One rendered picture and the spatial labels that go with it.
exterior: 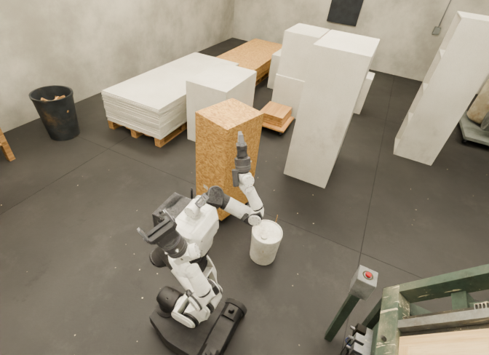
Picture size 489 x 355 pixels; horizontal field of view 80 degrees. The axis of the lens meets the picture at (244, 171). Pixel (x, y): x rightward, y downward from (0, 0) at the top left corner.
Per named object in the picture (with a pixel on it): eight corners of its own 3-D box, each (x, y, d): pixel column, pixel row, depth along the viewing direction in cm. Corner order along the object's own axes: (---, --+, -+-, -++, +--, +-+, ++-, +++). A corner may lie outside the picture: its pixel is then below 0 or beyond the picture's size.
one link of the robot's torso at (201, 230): (148, 258, 167) (141, 216, 144) (183, 220, 191) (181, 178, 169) (193, 281, 158) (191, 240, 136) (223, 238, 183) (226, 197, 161)
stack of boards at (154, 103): (194, 81, 641) (193, 52, 602) (236, 93, 612) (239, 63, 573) (108, 128, 462) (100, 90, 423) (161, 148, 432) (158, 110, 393)
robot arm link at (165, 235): (141, 232, 110) (157, 248, 118) (149, 249, 103) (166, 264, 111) (169, 212, 113) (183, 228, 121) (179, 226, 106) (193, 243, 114)
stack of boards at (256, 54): (252, 54, 833) (255, 38, 805) (287, 62, 803) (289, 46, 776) (207, 80, 653) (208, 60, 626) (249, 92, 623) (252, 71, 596)
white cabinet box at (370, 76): (335, 99, 637) (346, 66, 593) (362, 106, 621) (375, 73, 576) (331, 106, 605) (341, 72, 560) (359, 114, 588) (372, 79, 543)
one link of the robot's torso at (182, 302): (171, 318, 223) (169, 310, 215) (185, 297, 238) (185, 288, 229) (193, 332, 217) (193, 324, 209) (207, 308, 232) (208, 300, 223)
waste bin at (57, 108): (68, 121, 465) (54, 82, 425) (92, 131, 450) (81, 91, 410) (36, 136, 427) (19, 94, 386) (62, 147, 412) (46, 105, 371)
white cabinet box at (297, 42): (291, 62, 577) (299, 22, 533) (319, 69, 561) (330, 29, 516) (277, 74, 519) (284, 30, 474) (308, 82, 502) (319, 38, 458)
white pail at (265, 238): (255, 237, 319) (261, 206, 290) (281, 248, 310) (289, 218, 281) (243, 259, 296) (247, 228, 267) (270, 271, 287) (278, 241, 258)
